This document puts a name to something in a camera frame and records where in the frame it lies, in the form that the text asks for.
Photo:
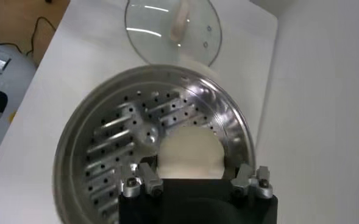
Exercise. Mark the perforated steel steamer basket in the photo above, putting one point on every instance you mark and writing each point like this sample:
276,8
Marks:
112,137

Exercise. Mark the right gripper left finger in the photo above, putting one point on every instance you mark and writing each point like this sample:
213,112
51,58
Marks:
147,178

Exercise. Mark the white steamed baozi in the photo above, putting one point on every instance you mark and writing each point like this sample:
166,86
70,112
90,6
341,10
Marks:
191,152

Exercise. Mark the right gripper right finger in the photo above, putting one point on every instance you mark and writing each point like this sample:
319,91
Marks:
246,179

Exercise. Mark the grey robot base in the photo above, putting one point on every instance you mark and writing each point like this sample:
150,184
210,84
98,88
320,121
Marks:
11,85

